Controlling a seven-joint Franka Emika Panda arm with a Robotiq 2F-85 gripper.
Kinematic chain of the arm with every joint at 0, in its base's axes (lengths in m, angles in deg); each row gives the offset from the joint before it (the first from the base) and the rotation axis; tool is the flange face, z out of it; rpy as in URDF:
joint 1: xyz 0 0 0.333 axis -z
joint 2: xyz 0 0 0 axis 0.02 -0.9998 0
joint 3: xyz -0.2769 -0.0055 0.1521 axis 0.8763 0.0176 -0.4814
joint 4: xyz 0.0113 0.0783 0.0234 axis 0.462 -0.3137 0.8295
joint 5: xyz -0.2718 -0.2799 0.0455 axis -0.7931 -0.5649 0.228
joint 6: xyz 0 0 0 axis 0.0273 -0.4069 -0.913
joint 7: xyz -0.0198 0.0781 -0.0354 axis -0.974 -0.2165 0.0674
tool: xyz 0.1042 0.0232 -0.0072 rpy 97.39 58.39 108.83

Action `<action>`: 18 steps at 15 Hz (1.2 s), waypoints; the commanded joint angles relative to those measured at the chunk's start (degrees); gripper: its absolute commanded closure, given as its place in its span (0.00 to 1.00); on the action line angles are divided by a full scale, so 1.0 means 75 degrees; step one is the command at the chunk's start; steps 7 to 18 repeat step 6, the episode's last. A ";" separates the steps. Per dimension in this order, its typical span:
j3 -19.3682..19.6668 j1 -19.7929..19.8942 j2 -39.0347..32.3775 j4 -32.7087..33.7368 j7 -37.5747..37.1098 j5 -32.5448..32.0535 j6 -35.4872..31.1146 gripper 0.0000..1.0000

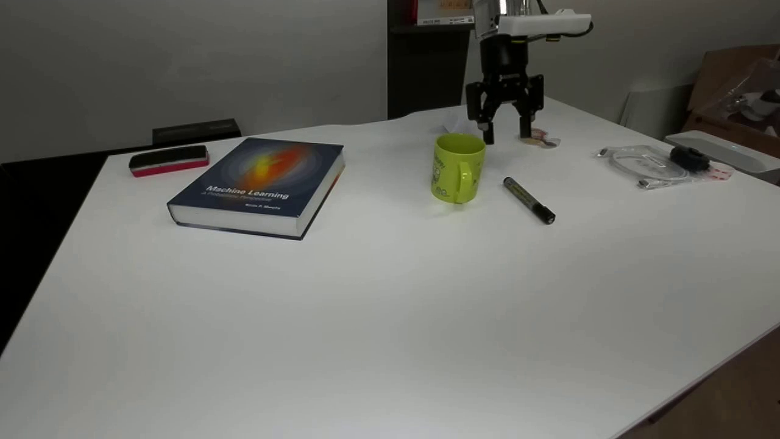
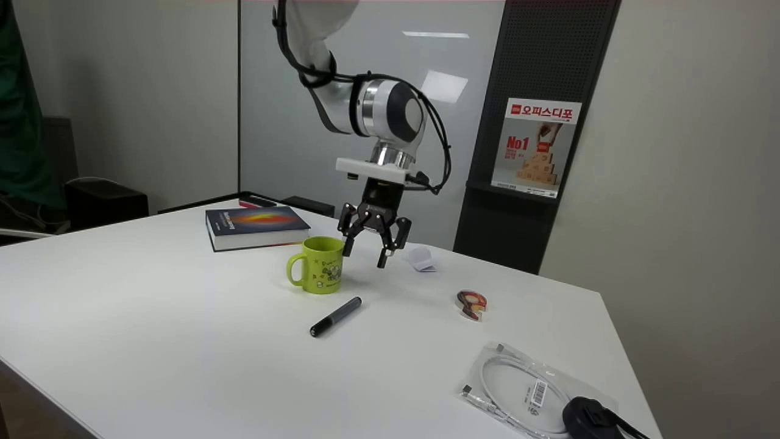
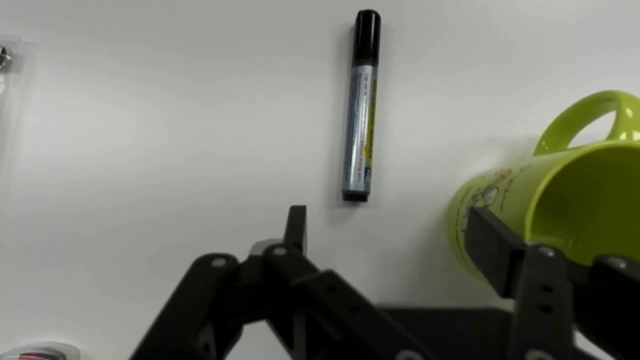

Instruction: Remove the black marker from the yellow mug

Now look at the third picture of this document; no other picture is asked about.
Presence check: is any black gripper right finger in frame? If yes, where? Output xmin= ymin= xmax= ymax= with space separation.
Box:
xmin=464 ymin=205 xmax=640 ymax=360

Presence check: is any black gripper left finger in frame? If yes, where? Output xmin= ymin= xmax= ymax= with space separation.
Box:
xmin=128 ymin=203 xmax=436 ymax=360

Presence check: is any black marker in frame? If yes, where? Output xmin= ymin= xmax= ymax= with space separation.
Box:
xmin=341 ymin=8 xmax=384 ymax=203

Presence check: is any yellow-green mug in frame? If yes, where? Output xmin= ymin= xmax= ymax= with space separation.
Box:
xmin=447 ymin=87 xmax=640 ymax=278

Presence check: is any clear plastic bag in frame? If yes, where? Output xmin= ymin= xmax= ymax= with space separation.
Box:
xmin=0 ymin=38 xmax=18 ymax=80

